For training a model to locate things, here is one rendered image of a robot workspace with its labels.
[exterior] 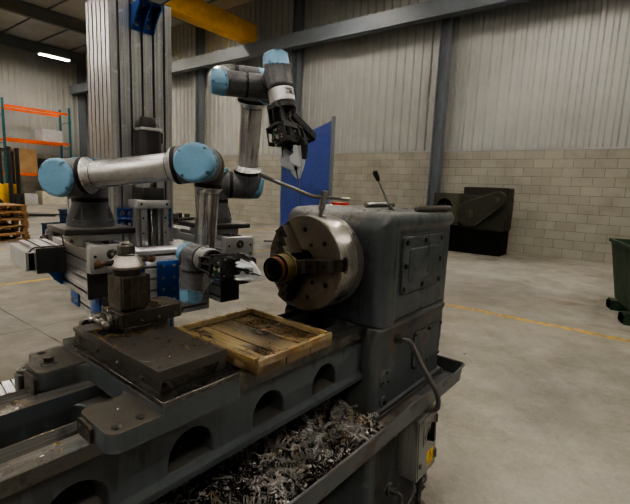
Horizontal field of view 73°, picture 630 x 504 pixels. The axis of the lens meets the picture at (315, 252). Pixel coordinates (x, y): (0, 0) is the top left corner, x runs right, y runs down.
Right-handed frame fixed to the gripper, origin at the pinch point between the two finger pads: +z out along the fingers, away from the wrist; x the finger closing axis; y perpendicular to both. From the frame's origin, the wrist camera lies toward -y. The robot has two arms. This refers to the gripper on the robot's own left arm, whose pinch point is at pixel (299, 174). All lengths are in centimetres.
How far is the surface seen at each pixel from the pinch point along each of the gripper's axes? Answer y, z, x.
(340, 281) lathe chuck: -10.9, 33.0, 0.2
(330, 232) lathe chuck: -10.6, 17.6, -0.4
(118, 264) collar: 48, 19, -18
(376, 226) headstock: -26.4, 17.6, 6.5
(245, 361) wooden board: 25, 48, -6
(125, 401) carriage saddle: 56, 47, -5
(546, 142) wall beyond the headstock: -1001, -158, -110
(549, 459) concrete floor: -141, 145, 15
